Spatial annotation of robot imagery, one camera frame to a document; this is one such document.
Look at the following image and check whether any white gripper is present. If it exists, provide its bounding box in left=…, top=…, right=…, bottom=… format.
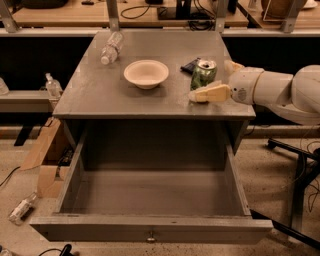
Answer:
left=188, top=60, right=264, bottom=105

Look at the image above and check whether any green soda can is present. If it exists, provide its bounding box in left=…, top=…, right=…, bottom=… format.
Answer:
left=190, top=59, right=217, bottom=90

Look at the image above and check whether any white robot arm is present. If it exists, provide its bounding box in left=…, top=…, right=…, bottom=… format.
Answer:
left=189, top=60, right=320, bottom=125

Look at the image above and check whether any grey open top drawer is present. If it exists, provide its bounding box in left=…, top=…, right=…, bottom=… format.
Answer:
left=30, top=124, right=272, bottom=244

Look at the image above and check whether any metal drawer knob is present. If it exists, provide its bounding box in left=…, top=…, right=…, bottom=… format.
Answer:
left=146, top=231, right=157, bottom=243

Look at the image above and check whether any white paper bowl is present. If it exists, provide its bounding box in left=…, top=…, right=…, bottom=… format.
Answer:
left=124, top=60, right=169, bottom=89

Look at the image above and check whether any grey cabinet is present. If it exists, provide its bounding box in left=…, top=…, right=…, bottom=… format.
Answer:
left=53, top=29, right=255, bottom=148

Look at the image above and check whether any wooden desk in background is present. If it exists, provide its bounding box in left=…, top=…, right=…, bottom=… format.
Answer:
left=11, top=0, right=250, bottom=29

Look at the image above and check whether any clear plastic water bottle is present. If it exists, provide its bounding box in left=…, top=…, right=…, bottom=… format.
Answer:
left=101, top=31, right=124, bottom=65

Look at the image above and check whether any black chair base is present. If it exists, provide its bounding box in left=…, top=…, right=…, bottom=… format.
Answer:
left=250, top=138, right=320, bottom=250

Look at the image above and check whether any clear bottle on left shelf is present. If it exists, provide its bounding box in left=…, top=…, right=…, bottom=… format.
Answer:
left=46, top=73, right=63, bottom=98

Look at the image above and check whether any brown cardboard box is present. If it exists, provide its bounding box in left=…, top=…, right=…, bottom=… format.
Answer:
left=21, top=118, right=70, bottom=198

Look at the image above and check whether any bottle lying on floor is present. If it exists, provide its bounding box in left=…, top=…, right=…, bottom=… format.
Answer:
left=8, top=192, right=38, bottom=225

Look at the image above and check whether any black cable loop on desk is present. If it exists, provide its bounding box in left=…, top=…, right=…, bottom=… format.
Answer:
left=119, top=4, right=168, bottom=20

